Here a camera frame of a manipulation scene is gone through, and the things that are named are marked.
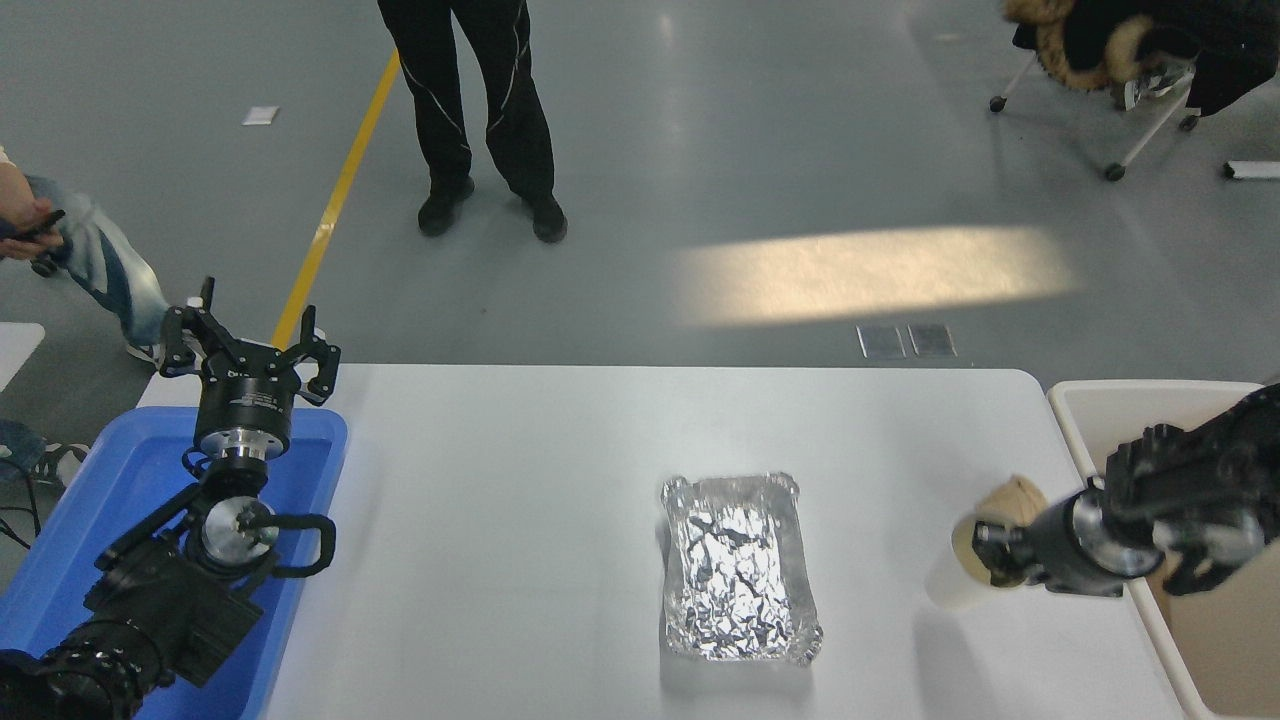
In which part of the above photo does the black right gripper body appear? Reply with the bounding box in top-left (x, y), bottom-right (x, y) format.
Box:
top-left (1025, 490), bottom-right (1124, 599)

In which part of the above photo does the person's hand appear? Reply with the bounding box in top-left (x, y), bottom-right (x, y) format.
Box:
top-left (0, 163), bottom-right (63, 262)

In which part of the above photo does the silver foil tray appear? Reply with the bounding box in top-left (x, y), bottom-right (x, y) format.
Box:
top-left (660, 471), bottom-right (825, 669)

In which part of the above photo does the large pale plastic bin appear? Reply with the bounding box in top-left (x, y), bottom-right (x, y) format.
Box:
top-left (1046, 379), bottom-right (1280, 720)

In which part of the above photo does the black phone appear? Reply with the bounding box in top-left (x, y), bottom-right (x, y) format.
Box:
top-left (0, 209), bottom-right (67, 241)

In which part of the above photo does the small white table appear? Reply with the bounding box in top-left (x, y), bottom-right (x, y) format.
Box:
top-left (0, 322), bottom-right (46, 393)

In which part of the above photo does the crumpled tan paper ball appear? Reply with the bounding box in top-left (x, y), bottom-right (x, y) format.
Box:
top-left (985, 476), bottom-right (1050, 527)

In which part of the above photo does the blue plastic tray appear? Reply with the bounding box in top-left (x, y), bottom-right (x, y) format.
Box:
top-left (0, 405), bottom-right (349, 720)

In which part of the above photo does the white paper cup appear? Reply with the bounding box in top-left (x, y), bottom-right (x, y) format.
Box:
top-left (925, 510), bottom-right (1006, 611)

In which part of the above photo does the standing person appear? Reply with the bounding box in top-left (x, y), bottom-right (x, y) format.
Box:
top-left (377, 0), bottom-right (569, 244)

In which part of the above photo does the thin black cable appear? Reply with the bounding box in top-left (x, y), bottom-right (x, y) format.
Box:
top-left (0, 480), bottom-right (43, 551)

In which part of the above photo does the seated person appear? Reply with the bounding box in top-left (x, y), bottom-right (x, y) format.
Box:
top-left (0, 145), bottom-right (171, 491)

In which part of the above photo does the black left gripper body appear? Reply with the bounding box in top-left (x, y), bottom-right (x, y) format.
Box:
top-left (193, 341), bottom-right (301, 439)

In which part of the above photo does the dark coat with fur trim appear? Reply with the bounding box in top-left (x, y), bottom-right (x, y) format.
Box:
top-left (1003, 0), bottom-right (1280, 119)

